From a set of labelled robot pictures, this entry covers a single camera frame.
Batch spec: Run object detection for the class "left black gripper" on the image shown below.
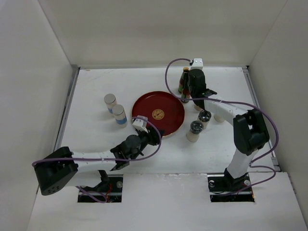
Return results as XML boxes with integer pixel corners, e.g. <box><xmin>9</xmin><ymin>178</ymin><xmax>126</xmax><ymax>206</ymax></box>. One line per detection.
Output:
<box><xmin>130</xmin><ymin>125</ymin><xmax>164</xmax><ymax>160</ymax></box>

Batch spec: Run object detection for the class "green-label sauce bottle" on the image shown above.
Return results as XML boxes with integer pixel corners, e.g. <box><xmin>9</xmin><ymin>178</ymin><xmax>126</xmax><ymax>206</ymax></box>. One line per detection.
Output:
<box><xmin>181</xmin><ymin>83</ymin><xmax>190</xmax><ymax>103</ymax></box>
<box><xmin>178</xmin><ymin>67</ymin><xmax>189</xmax><ymax>94</ymax></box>

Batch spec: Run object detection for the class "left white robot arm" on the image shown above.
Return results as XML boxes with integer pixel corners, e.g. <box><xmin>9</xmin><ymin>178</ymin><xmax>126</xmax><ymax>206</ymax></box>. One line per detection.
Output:
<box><xmin>32</xmin><ymin>127</ymin><xmax>165</xmax><ymax>196</ymax></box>

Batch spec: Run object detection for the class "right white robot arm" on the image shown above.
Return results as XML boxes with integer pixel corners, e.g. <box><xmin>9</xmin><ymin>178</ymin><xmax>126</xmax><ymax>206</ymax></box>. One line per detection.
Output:
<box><xmin>188</xmin><ymin>69</ymin><xmax>270</xmax><ymax>191</ymax></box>

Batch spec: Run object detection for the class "back brown spice jar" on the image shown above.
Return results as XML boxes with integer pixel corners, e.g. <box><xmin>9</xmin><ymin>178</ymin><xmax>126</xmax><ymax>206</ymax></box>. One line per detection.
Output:
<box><xmin>194</xmin><ymin>102</ymin><xmax>204</xmax><ymax>111</ymax></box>

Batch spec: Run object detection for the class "clear grinder jar black top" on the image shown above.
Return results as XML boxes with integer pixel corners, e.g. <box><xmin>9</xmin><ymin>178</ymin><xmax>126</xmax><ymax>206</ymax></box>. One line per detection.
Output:
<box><xmin>197</xmin><ymin>110</ymin><xmax>212</xmax><ymax>129</ymax></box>

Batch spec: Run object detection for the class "round red tray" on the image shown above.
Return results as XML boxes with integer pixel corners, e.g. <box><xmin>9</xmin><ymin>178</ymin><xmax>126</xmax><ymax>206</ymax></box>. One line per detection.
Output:
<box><xmin>131</xmin><ymin>91</ymin><xmax>185</xmax><ymax>137</ymax></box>

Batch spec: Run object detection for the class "white bottle black cap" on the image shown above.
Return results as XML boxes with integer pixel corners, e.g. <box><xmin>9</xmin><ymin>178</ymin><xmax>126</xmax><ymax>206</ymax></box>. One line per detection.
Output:
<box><xmin>214</xmin><ymin>114</ymin><xmax>225</xmax><ymax>123</ymax></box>

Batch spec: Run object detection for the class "front grinder jar chrome top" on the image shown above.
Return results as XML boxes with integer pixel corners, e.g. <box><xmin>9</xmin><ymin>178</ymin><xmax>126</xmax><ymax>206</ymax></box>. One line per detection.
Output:
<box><xmin>186</xmin><ymin>120</ymin><xmax>204</xmax><ymax>142</ymax></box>

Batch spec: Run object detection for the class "near silver-lid salt jar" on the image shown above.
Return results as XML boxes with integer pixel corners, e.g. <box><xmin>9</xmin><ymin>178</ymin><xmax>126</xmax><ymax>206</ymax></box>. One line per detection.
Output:
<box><xmin>112</xmin><ymin>104</ymin><xmax>127</xmax><ymax>128</ymax></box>

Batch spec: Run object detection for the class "silver-lid salt jar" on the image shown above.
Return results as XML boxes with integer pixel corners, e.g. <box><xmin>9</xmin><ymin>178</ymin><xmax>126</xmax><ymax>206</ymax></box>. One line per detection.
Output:
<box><xmin>112</xmin><ymin>104</ymin><xmax>127</xmax><ymax>128</ymax></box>
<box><xmin>104</xmin><ymin>93</ymin><xmax>117</xmax><ymax>114</ymax></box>

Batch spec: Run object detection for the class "far silver-lid salt jar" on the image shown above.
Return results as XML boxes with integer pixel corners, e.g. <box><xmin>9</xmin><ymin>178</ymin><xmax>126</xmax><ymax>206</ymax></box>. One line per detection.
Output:
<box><xmin>104</xmin><ymin>93</ymin><xmax>117</xmax><ymax>114</ymax></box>

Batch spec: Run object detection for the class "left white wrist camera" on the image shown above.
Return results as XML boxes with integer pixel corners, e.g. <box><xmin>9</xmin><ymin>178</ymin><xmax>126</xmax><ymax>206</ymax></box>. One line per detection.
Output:
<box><xmin>132</xmin><ymin>115</ymin><xmax>148</xmax><ymax>133</ymax></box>

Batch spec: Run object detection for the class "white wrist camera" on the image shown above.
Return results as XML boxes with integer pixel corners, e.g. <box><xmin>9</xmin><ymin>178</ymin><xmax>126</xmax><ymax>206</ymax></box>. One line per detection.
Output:
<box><xmin>132</xmin><ymin>115</ymin><xmax>148</xmax><ymax>133</ymax></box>
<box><xmin>190</xmin><ymin>58</ymin><xmax>204</xmax><ymax>70</ymax></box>

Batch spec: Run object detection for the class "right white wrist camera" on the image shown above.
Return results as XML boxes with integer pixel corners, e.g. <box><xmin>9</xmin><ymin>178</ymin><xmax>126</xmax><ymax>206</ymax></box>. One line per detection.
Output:
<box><xmin>190</xmin><ymin>58</ymin><xmax>204</xmax><ymax>70</ymax></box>

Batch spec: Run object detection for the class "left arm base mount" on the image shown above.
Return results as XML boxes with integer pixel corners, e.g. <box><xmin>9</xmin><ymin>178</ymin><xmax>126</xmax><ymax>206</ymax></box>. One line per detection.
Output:
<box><xmin>77</xmin><ymin>170</ymin><xmax>124</xmax><ymax>203</ymax></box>

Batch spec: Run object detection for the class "right aluminium frame rail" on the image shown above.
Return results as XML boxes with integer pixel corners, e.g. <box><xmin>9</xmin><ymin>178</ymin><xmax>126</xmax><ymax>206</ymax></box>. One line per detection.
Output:
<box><xmin>243</xmin><ymin>66</ymin><xmax>279</xmax><ymax>163</ymax></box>

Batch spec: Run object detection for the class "aluminium frame rail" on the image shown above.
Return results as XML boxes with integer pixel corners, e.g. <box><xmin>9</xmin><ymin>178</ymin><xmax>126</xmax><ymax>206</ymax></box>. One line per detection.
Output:
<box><xmin>243</xmin><ymin>66</ymin><xmax>279</xmax><ymax>163</ymax></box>
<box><xmin>47</xmin><ymin>64</ymin><xmax>80</xmax><ymax>156</ymax></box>

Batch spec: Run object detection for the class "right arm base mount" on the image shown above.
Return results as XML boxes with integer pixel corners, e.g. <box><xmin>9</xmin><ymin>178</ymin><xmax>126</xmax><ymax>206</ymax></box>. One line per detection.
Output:
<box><xmin>207</xmin><ymin>174</ymin><xmax>255</xmax><ymax>203</ymax></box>

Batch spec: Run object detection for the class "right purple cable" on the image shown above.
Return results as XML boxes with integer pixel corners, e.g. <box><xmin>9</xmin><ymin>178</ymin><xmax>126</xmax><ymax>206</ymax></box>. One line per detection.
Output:
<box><xmin>165</xmin><ymin>58</ymin><xmax>279</xmax><ymax>195</ymax></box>

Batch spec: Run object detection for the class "purple cable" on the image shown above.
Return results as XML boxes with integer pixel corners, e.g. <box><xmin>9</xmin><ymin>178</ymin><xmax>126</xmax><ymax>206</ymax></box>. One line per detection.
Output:
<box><xmin>31</xmin><ymin>116</ymin><xmax>162</xmax><ymax>204</ymax></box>
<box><xmin>165</xmin><ymin>58</ymin><xmax>279</xmax><ymax>195</ymax></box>

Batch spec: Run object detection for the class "left aluminium frame rail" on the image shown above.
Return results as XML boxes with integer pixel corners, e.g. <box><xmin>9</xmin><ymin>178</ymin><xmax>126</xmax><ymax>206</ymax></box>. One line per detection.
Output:
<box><xmin>47</xmin><ymin>64</ymin><xmax>80</xmax><ymax>156</ymax></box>

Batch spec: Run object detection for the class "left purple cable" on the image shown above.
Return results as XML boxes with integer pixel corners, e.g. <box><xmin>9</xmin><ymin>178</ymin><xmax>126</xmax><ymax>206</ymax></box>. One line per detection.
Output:
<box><xmin>31</xmin><ymin>116</ymin><xmax>162</xmax><ymax>204</ymax></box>

